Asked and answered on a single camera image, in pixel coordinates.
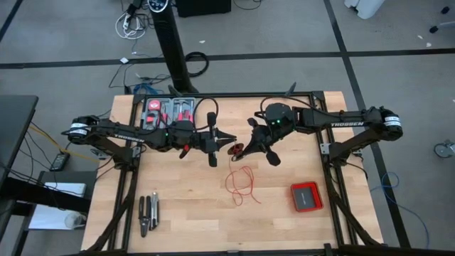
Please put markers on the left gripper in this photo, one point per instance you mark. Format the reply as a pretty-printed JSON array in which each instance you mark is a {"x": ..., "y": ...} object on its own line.
[{"x": 199, "y": 140}]

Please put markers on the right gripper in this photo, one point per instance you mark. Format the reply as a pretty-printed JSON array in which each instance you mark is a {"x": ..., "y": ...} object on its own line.
[{"x": 279, "y": 119}]

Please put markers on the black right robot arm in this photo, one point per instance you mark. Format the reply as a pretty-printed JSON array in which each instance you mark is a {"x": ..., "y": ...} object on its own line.
[{"x": 348, "y": 122}]

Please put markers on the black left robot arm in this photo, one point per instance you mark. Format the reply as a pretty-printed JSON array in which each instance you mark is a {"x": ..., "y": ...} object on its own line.
[{"x": 117, "y": 135}]

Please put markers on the small silver hammer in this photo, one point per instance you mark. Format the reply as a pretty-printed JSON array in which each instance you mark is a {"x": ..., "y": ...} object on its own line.
[{"x": 182, "y": 103}]

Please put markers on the grey tool kit case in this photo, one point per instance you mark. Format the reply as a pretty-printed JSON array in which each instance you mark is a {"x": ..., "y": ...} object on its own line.
[{"x": 168, "y": 103}]

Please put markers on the red tray with dark base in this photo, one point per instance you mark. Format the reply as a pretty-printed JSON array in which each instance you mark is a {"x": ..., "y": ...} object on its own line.
[{"x": 306, "y": 197}]

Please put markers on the red tape measure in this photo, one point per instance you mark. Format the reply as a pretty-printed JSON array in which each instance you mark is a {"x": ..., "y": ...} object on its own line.
[{"x": 155, "y": 105}]

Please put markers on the black tower fan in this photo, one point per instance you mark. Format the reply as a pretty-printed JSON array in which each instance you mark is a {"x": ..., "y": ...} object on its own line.
[{"x": 170, "y": 42}]

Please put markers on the small white adapter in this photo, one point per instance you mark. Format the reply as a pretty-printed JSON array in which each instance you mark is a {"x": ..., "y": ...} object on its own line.
[{"x": 124, "y": 60}]

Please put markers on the black box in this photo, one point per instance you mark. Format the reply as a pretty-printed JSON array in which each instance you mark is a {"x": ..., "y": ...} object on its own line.
[{"x": 202, "y": 7}]

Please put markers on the black power adapter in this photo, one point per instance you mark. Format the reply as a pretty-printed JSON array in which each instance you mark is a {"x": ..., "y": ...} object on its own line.
[{"x": 59, "y": 161}]

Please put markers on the white flat device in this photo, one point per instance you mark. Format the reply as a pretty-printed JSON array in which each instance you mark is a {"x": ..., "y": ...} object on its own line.
[{"x": 65, "y": 188}]

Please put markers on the clear plastic cup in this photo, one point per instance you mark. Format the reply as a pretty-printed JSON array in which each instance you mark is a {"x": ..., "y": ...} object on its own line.
[{"x": 74, "y": 220}]

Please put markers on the white plastic object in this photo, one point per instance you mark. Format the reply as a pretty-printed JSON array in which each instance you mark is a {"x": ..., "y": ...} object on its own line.
[{"x": 366, "y": 7}]

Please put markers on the grey caster wheel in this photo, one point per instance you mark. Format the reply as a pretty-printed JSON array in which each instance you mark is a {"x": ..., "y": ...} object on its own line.
[{"x": 442, "y": 150}]

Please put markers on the white sheet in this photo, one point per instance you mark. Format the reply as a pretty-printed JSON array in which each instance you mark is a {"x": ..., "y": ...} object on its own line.
[{"x": 46, "y": 218}]

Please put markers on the black desk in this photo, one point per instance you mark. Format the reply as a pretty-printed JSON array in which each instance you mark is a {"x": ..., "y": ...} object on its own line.
[{"x": 14, "y": 121}]

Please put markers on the black aluminium table frame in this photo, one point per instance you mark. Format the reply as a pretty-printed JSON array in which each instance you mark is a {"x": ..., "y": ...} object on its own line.
[{"x": 241, "y": 95}]

